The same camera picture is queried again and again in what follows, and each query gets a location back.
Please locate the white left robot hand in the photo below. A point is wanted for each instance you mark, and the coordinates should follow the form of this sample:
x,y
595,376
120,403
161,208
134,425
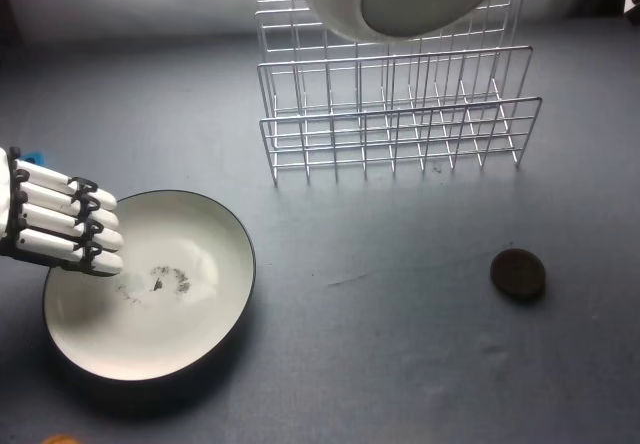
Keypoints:
x,y
45,204

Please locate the white plate with black rim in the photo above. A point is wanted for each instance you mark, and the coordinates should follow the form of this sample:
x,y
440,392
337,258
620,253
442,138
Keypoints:
x,y
165,324

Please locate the blue plastic block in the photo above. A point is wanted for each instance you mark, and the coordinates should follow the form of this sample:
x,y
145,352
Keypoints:
x,y
34,155

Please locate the small orange object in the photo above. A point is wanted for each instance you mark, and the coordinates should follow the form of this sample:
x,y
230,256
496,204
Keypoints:
x,y
61,440

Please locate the brown round coaster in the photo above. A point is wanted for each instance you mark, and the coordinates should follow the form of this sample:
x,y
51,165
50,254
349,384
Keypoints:
x,y
517,274

